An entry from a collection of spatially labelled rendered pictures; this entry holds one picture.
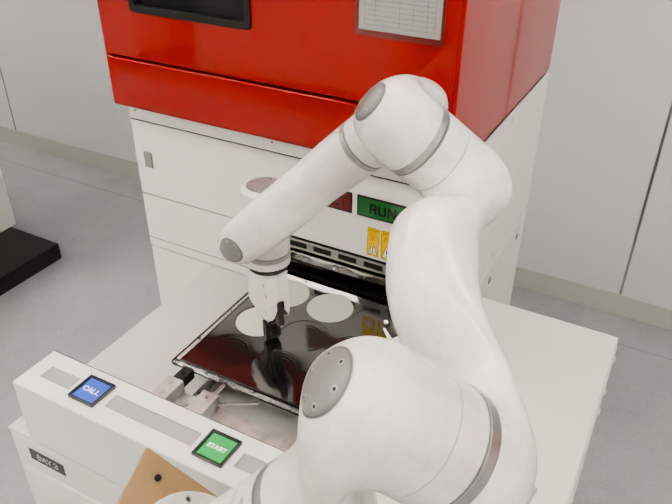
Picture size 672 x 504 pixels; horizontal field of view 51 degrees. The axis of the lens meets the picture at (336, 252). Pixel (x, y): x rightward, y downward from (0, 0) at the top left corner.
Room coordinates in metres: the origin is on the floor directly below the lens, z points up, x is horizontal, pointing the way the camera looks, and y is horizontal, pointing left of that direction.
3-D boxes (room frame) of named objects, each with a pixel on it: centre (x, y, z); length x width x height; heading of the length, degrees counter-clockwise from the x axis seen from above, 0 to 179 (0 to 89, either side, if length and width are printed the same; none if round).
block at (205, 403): (0.89, 0.24, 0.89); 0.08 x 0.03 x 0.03; 152
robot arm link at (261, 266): (1.08, 0.13, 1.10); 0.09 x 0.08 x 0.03; 28
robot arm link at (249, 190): (1.08, 0.13, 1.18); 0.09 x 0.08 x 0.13; 154
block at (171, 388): (0.92, 0.31, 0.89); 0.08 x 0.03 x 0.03; 152
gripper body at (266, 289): (1.08, 0.13, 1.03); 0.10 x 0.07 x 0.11; 28
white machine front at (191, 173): (1.38, 0.13, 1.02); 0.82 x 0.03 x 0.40; 62
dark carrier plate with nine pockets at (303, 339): (1.09, 0.06, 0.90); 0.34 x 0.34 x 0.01; 62
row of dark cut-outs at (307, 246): (1.29, -0.03, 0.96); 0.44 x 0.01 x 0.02; 62
